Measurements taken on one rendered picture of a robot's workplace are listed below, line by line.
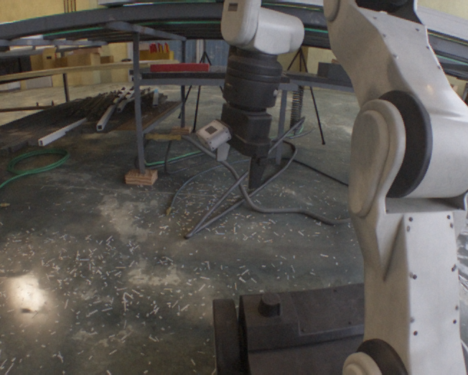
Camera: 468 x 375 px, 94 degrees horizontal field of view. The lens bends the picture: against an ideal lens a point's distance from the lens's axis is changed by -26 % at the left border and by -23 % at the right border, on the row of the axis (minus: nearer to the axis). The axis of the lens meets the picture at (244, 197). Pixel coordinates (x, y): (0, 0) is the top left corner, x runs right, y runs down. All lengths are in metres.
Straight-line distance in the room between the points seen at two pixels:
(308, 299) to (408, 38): 0.55
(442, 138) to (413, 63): 0.14
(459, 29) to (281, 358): 1.16
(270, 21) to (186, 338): 0.74
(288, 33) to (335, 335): 0.57
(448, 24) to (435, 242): 0.89
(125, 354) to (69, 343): 0.17
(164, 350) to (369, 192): 0.63
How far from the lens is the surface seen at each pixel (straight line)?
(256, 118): 0.44
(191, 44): 7.61
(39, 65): 2.59
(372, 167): 0.35
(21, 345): 0.94
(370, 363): 0.42
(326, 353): 0.60
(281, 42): 0.44
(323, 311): 0.64
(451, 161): 0.37
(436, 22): 1.14
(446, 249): 0.43
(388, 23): 0.50
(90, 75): 8.38
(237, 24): 0.41
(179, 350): 0.78
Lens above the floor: 0.67
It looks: 29 degrees down
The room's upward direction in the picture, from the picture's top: 4 degrees clockwise
